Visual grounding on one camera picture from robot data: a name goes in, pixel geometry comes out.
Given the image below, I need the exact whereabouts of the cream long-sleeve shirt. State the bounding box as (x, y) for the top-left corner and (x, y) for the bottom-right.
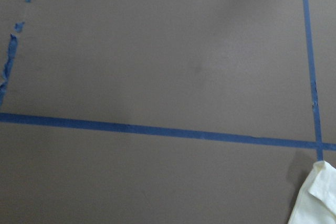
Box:
(288, 161), (335, 223)

